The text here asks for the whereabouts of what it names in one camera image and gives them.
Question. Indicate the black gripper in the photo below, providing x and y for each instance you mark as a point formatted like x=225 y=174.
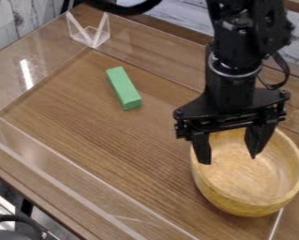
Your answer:
x=199 y=118

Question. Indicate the green rectangular block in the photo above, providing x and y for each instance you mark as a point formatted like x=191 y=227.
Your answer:
x=124 y=88

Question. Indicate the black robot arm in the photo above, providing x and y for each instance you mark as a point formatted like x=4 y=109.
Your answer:
x=251 y=30

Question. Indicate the wooden bowl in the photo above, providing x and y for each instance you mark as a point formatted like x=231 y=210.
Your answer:
x=249 y=186

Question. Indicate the clear acrylic corner bracket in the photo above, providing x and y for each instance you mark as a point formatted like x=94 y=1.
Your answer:
x=91 y=36

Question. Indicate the clear acrylic tray wall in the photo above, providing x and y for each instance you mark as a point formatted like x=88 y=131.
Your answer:
x=94 y=208

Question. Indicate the black table leg bracket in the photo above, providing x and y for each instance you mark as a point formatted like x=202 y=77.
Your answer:
x=30 y=226

